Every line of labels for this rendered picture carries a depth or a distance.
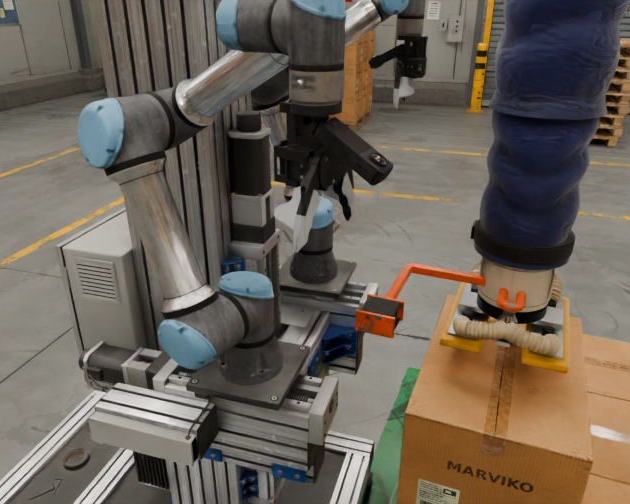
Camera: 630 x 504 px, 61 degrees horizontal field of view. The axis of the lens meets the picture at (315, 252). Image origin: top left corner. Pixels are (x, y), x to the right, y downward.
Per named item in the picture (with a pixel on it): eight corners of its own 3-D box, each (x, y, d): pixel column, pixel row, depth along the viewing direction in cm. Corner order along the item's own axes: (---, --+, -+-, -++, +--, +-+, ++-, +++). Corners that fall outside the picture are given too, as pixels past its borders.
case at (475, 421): (557, 585, 129) (594, 461, 112) (394, 529, 143) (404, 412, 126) (555, 420, 180) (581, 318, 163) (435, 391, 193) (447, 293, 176)
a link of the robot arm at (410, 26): (395, 19, 152) (400, 18, 160) (394, 36, 154) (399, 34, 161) (422, 19, 150) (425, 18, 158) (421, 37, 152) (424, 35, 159)
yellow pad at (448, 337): (480, 354, 128) (483, 336, 126) (438, 345, 131) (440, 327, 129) (496, 290, 156) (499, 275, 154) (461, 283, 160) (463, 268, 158)
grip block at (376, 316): (393, 339, 115) (394, 319, 113) (355, 330, 118) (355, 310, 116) (403, 319, 122) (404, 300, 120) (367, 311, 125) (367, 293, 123)
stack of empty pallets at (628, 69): (622, 148, 720) (647, 43, 664) (534, 142, 749) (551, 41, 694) (605, 128, 831) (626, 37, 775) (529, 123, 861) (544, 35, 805)
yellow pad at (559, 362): (567, 374, 121) (572, 356, 119) (520, 363, 125) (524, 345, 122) (568, 303, 149) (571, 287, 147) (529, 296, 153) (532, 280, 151)
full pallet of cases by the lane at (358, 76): (355, 131, 811) (359, 4, 737) (290, 127, 839) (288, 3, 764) (371, 116, 916) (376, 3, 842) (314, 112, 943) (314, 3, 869)
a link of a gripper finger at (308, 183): (304, 220, 78) (323, 164, 79) (315, 223, 77) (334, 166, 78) (289, 210, 74) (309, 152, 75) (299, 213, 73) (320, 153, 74)
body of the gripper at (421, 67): (422, 80, 157) (425, 36, 152) (392, 79, 159) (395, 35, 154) (425, 77, 164) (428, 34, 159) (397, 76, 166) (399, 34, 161)
